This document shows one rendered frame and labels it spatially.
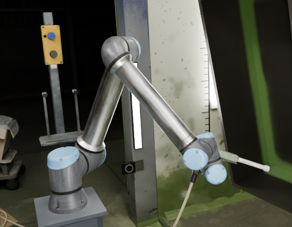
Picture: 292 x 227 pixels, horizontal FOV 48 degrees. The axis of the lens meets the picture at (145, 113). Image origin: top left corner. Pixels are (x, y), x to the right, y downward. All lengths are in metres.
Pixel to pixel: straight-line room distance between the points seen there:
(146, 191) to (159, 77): 0.87
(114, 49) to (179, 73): 1.18
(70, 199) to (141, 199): 1.06
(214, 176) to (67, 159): 0.66
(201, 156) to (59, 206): 0.72
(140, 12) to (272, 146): 1.28
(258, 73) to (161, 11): 0.80
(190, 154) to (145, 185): 1.31
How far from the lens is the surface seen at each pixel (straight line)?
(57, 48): 2.34
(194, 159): 1.28
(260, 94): 2.26
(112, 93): 1.53
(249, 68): 2.18
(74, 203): 1.61
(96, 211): 1.60
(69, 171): 1.56
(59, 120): 2.44
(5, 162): 3.62
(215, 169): 1.43
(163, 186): 2.62
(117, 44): 1.37
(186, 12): 2.51
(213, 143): 1.41
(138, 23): 2.34
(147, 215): 2.66
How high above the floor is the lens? 1.38
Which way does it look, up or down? 12 degrees down
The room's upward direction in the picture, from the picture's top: 3 degrees counter-clockwise
